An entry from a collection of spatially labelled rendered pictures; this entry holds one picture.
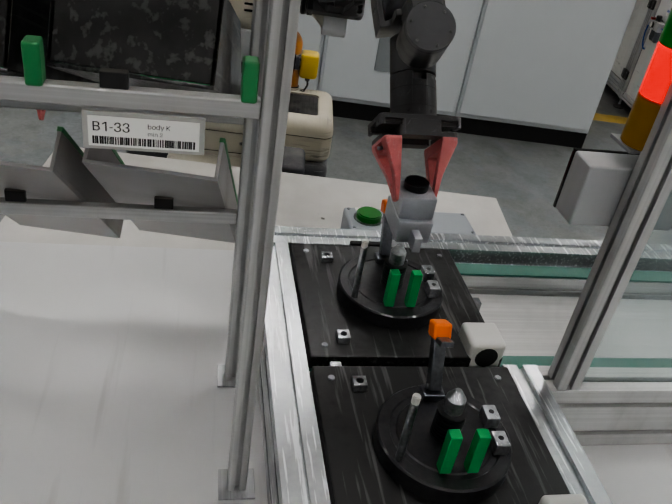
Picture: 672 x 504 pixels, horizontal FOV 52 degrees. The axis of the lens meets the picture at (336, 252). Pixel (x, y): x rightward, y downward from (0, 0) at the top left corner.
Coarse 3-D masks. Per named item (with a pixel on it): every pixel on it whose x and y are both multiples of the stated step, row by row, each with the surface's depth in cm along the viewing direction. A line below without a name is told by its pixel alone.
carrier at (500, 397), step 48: (336, 384) 77; (384, 384) 78; (480, 384) 80; (336, 432) 71; (384, 432) 69; (432, 432) 69; (480, 432) 64; (528, 432) 75; (336, 480) 66; (384, 480) 67; (432, 480) 65; (480, 480) 66; (528, 480) 69
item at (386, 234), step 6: (384, 204) 92; (384, 210) 92; (384, 216) 93; (384, 222) 93; (384, 228) 93; (384, 234) 93; (390, 234) 93; (384, 240) 93; (390, 240) 94; (384, 246) 94; (390, 246) 94; (384, 252) 94; (390, 252) 94
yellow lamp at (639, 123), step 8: (640, 96) 68; (640, 104) 67; (648, 104) 67; (656, 104) 66; (632, 112) 69; (640, 112) 68; (648, 112) 67; (656, 112) 66; (632, 120) 69; (640, 120) 68; (648, 120) 67; (624, 128) 70; (632, 128) 69; (640, 128) 68; (648, 128) 67; (624, 136) 70; (632, 136) 69; (640, 136) 68; (632, 144) 69; (640, 144) 68
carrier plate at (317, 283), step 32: (352, 256) 99; (416, 256) 101; (448, 256) 102; (320, 288) 91; (448, 288) 95; (320, 320) 86; (352, 320) 86; (448, 320) 89; (480, 320) 90; (320, 352) 81; (352, 352) 81; (384, 352) 82; (416, 352) 83; (448, 352) 84
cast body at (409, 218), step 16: (416, 176) 84; (400, 192) 83; (416, 192) 83; (432, 192) 84; (400, 208) 82; (416, 208) 83; (432, 208) 83; (400, 224) 83; (416, 224) 83; (432, 224) 84; (400, 240) 84; (416, 240) 82
